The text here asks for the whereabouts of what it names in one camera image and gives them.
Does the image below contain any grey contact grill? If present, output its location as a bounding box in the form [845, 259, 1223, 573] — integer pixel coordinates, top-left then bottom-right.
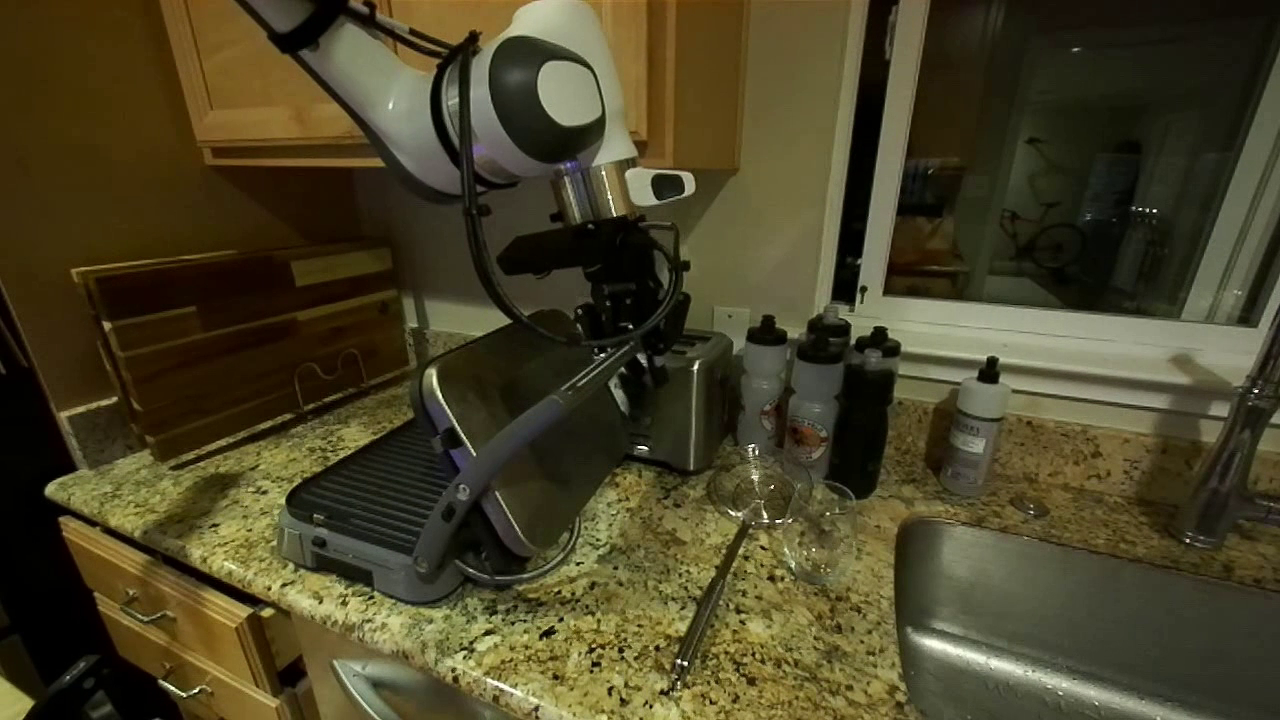
[277, 308, 643, 605]

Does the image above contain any steel dishwasher handle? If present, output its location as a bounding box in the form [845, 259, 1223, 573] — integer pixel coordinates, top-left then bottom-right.
[329, 657, 523, 720]

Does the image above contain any steel grill lid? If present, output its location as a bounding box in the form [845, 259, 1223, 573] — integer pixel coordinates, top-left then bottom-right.
[420, 308, 633, 559]

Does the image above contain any wooden drawer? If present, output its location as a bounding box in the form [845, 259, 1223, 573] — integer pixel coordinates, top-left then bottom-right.
[59, 515, 303, 696]
[95, 596, 301, 720]

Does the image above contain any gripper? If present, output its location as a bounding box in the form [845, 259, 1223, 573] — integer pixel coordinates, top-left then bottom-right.
[573, 216, 693, 363]

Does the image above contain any stainless steel sink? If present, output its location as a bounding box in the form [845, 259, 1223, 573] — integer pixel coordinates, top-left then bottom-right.
[892, 514, 1280, 720]

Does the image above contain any wooden cutting board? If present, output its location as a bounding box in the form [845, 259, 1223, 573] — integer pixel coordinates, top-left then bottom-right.
[71, 238, 412, 464]

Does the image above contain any clear sports bottle black cap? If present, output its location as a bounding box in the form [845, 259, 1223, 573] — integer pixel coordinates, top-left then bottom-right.
[737, 314, 792, 457]
[783, 334, 847, 483]

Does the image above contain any grey cable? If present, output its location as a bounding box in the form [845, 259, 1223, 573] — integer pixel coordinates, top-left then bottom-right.
[455, 517, 584, 587]

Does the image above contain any white soap bottle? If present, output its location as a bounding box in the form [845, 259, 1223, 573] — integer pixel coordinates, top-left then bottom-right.
[939, 355, 1012, 499]

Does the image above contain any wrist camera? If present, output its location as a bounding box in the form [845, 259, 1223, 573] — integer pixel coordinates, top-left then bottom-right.
[496, 226, 603, 278]

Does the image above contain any steel tap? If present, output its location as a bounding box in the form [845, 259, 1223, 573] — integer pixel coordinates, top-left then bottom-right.
[1168, 305, 1280, 552]

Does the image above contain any white framed window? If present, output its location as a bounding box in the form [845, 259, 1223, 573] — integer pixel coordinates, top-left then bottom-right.
[818, 0, 1280, 361]

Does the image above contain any wooden wall cabinet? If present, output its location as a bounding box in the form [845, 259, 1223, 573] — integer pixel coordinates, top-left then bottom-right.
[159, 0, 752, 172]

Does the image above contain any stainless steel toaster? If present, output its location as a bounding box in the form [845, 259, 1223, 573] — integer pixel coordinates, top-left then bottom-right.
[620, 328, 737, 474]

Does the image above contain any wire board holder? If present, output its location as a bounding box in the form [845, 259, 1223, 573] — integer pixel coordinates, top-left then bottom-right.
[294, 347, 372, 412]

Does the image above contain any clear drinking glass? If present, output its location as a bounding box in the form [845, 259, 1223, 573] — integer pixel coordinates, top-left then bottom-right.
[781, 479, 860, 587]

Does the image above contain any grey grill lid handle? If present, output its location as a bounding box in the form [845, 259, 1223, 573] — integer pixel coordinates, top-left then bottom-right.
[412, 340, 643, 583]

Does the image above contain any metal mesh strainer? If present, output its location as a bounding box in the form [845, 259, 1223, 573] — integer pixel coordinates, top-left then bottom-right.
[667, 444, 802, 694]

